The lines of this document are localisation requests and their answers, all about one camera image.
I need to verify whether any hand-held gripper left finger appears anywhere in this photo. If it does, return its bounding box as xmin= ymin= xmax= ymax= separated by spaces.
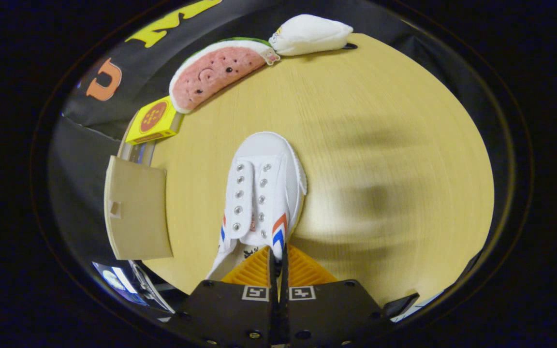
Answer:
xmin=167 ymin=246 xmax=279 ymax=348

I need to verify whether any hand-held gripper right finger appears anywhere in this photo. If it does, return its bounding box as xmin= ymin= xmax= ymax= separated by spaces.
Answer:
xmin=280 ymin=244 xmax=393 ymax=348

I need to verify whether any white canvas shoe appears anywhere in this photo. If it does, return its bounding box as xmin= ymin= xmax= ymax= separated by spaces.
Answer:
xmin=206 ymin=131 xmax=308 ymax=281

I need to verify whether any cream fabric storage box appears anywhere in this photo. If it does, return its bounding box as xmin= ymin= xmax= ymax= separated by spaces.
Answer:
xmin=103 ymin=155 xmax=174 ymax=261

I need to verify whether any yellow box with red circle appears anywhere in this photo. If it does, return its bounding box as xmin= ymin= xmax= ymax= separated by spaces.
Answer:
xmin=125 ymin=96 xmax=183 ymax=145

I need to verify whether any white printed sheet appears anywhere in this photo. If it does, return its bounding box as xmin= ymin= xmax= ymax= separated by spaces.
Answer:
xmin=129 ymin=261 xmax=175 ymax=312

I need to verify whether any dark printed picture sheet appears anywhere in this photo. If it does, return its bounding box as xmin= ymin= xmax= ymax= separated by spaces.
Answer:
xmin=92 ymin=261 xmax=148 ymax=306

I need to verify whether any watermelon slice plush toy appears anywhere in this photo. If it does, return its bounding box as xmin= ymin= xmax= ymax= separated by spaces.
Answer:
xmin=169 ymin=38 xmax=280 ymax=115

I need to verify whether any white plush toy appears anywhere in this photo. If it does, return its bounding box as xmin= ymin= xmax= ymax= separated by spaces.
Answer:
xmin=269 ymin=14 xmax=357 ymax=57

